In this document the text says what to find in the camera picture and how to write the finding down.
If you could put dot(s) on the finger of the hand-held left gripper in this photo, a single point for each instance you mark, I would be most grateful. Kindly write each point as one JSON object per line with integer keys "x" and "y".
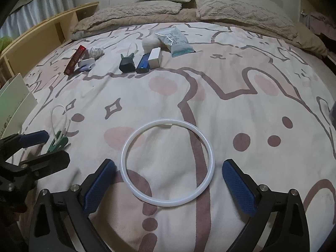
{"x": 34, "y": 137}
{"x": 47, "y": 161}

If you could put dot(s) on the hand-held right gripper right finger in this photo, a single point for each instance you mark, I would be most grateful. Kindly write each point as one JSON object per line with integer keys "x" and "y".
{"x": 239, "y": 189}

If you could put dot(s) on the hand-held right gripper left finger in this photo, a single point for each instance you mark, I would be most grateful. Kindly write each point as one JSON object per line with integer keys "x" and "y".
{"x": 99, "y": 186}

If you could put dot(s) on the green clothespin with white loop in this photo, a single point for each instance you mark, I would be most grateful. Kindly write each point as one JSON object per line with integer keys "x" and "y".
{"x": 122, "y": 56}
{"x": 60, "y": 143}

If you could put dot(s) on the white storage box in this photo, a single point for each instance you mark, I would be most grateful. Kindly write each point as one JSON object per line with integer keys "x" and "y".
{"x": 15, "y": 92}

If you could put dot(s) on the red cigarette pack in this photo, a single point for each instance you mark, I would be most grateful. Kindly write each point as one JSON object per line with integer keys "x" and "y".
{"x": 74, "y": 59}

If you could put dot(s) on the bunny printed bed sheet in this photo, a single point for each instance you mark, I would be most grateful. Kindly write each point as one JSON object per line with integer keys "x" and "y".
{"x": 236, "y": 110}

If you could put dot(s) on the purple lighter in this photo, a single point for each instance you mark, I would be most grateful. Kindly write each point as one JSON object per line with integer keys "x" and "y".
{"x": 84, "y": 68}

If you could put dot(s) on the white tape roll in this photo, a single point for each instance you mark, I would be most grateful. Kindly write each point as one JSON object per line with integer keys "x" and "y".
{"x": 86, "y": 62}

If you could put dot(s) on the green plush toy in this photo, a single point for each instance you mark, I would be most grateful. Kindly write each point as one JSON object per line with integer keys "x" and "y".
{"x": 5, "y": 43}

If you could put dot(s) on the wooden bedside shelf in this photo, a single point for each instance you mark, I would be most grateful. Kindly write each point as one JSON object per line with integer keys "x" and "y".
{"x": 39, "y": 34}

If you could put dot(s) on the white speckled scrunchie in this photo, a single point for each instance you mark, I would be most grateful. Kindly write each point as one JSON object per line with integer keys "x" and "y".
{"x": 95, "y": 52}

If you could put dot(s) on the blue lighter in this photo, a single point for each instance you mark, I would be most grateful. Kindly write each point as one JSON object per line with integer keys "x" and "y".
{"x": 143, "y": 64}

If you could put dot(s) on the pale blue curtain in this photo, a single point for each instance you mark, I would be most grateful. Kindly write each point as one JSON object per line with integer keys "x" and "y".
{"x": 39, "y": 8}

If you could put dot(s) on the small white box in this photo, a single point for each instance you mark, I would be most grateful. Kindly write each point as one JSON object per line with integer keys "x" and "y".
{"x": 155, "y": 57}

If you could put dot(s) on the white fluffy ball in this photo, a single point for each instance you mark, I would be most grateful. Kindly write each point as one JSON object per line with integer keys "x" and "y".
{"x": 149, "y": 43}

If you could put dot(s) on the beige folded blanket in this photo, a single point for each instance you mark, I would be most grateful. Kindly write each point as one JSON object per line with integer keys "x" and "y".
{"x": 309, "y": 44}

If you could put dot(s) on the clear plastic packet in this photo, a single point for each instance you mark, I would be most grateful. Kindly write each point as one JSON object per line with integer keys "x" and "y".
{"x": 174, "y": 40}

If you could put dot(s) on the beige textured pillow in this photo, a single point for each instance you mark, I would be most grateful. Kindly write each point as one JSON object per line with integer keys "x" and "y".
{"x": 147, "y": 8}
{"x": 246, "y": 10}

